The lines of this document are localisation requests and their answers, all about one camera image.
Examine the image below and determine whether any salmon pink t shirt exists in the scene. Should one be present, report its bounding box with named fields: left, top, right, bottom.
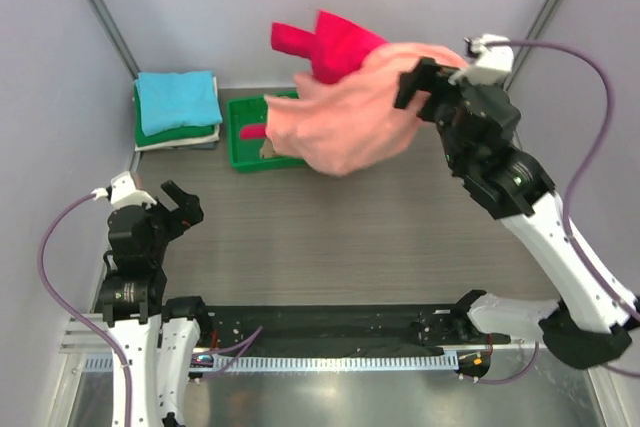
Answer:
left=265, top=43, right=466, bottom=176

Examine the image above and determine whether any green plastic tray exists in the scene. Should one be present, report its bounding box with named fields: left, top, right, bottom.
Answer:
left=226, top=94, right=306, bottom=173

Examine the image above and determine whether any red t shirt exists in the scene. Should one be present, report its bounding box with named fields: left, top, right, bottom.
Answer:
left=270, top=10, right=387, bottom=85

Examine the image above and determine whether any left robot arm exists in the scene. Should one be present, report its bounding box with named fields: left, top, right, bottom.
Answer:
left=98, top=172, right=213, bottom=426

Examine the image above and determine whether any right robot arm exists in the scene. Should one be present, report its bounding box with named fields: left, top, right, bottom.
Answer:
left=394, top=57, right=639, bottom=370

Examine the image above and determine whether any folded green shirt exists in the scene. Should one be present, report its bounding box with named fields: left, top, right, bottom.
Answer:
left=133, top=86, right=221, bottom=149

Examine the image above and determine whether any folded white shirt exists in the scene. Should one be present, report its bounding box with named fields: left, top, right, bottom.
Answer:
left=134, top=77, right=221, bottom=152

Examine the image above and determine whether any tan t shirt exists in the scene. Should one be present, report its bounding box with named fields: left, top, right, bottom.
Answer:
left=259, top=139, right=283, bottom=160

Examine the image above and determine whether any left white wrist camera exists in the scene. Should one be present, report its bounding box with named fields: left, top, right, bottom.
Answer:
left=91, top=171, right=157, bottom=210

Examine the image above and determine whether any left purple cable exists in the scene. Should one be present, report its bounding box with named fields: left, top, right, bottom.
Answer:
left=38, top=190, right=136, bottom=427

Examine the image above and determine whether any purple cable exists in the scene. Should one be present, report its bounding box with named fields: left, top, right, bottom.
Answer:
left=38, top=190, right=136, bottom=427
left=509, top=39, right=640, bottom=378

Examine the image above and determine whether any aluminium frame rail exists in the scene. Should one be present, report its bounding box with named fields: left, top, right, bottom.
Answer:
left=59, top=314, right=161, bottom=354

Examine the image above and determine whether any slotted cable duct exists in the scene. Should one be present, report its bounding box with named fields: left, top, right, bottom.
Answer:
left=81, top=351, right=459, bottom=374

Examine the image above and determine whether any left corner frame post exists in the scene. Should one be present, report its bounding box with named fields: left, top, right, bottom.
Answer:
left=87, top=0, right=140, bottom=78

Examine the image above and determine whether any corner frame post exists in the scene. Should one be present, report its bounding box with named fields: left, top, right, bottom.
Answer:
left=504, top=0, right=594, bottom=91
left=87, top=0, right=140, bottom=78

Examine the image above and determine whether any right corner frame post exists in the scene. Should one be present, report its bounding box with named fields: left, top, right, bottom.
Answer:
left=504, top=0, right=594, bottom=91

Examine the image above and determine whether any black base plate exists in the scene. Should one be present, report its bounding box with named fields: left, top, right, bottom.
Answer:
left=154, top=302, right=511, bottom=353

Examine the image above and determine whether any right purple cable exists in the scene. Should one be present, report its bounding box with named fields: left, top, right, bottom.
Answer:
left=509, top=39, right=640, bottom=378

